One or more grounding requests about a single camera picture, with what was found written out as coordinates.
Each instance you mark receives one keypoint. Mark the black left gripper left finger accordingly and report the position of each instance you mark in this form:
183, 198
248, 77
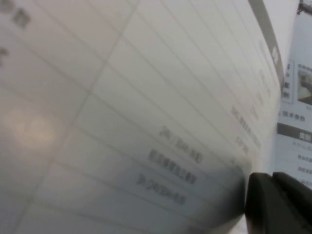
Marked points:
263, 209

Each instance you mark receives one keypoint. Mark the white AgileX product catalogue book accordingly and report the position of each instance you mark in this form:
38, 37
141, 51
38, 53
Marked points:
122, 97

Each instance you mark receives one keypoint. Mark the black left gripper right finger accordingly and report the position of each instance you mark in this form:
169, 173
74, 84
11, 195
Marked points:
299, 197

